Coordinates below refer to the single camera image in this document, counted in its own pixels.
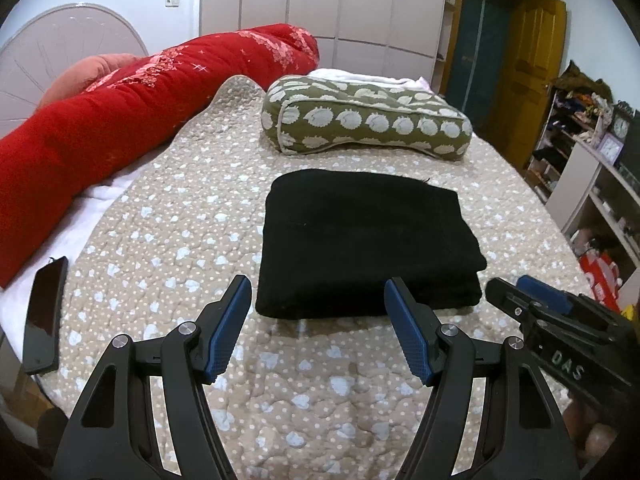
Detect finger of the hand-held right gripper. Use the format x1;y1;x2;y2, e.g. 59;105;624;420
516;275;576;313
486;277;538;331

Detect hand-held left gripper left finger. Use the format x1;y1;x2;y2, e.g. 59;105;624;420
52;275;253;480

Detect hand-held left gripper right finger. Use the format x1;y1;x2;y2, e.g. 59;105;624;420
384;276;581;480

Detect black pants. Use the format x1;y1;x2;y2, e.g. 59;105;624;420
255;169;488;321

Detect person's right hand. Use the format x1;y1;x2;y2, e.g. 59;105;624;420
562;395;633;468

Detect red bag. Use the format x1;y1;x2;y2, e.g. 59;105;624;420
579;251;622;313

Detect white shelf unit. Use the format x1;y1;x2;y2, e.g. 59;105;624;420
525;95;640;311

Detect beige dotted quilted blanket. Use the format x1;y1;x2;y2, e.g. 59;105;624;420
37;75;596;480

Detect purple table clock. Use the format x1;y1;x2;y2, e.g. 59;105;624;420
597;132;624;164

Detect black smartphone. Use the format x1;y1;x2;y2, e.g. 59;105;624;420
22;256;69;375

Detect white bed sheet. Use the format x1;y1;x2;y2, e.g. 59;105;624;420
0;67;431;361

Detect dark table clock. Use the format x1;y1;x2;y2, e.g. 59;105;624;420
612;102;634;139

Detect pile of clothes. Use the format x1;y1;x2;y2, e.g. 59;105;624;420
554;60;617;108

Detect green patterned pillow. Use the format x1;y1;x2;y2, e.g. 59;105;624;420
261;74;473;162

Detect yellow wooden door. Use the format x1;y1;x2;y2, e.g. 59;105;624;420
440;0;568;171

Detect red rolled quilt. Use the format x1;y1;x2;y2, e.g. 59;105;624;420
0;22;321;290

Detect pink pillow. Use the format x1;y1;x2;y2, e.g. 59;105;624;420
39;53;138;108

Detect white wardrobe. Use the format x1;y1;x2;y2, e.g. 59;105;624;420
200;0;451;83

